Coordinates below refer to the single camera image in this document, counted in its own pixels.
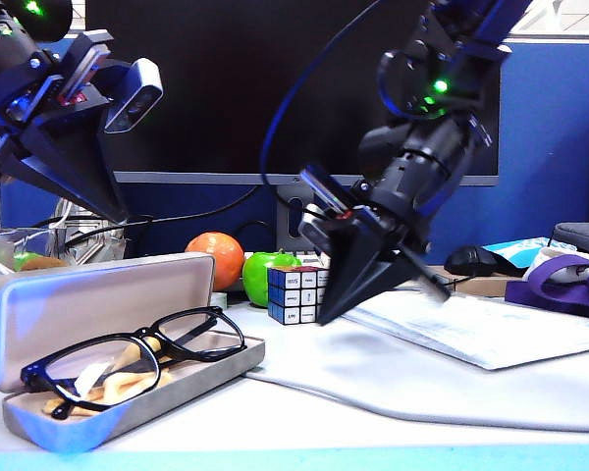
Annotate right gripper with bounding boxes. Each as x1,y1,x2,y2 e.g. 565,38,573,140
297,163,454,327

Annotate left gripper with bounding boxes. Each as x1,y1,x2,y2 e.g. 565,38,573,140
0,29,131,224

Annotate grey glasses case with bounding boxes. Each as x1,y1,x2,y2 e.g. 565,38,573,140
0,252,266,453

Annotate black framed glasses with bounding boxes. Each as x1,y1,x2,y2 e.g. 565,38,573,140
20,305,248,420

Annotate black computer mouse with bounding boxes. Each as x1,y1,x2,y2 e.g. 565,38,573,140
444,244,500,278

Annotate silver robot figurine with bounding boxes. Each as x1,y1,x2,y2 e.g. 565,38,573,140
53,195,129,266

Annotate brown cardboard pad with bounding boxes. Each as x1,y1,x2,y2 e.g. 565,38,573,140
424,264,526,298

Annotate rubik's cube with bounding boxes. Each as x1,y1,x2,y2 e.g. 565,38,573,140
267,264,331,326

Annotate brown kiwi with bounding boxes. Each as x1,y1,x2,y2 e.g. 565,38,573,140
22,255,70,271

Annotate small green apple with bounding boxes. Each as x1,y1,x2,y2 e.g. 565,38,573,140
13,250,43,272

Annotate paper document in sleeve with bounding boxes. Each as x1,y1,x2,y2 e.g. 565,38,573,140
343,288,589,372

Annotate large green apple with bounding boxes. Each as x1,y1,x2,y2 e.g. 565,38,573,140
241,249,300,309

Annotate blue white packet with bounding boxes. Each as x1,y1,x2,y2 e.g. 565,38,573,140
481,236,578,269

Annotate orange fruit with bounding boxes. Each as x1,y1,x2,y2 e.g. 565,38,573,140
185,231,246,292

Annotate purple cloth bag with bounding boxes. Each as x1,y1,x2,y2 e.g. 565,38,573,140
504,253,589,323

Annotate black computer monitor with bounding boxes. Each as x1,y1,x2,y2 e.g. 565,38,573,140
85,0,502,254

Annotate dark grey pouch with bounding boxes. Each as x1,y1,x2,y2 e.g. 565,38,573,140
552,221,589,259

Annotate blue partition panel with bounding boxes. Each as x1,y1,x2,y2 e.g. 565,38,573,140
0,36,589,266

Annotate yellow cleaning cloth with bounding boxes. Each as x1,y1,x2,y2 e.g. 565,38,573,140
41,336,176,417

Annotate black mouse cable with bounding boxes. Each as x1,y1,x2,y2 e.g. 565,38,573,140
434,274,476,290

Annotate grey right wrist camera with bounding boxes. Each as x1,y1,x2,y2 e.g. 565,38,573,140
297,203,335,249

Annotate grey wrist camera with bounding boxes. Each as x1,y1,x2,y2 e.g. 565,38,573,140
297,203,335,249
102,57,164,134

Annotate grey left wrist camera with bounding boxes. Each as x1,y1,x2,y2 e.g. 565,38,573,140
102,57,164,134

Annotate looped blue arm cable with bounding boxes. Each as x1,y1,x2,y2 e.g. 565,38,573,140
376,47,423,120

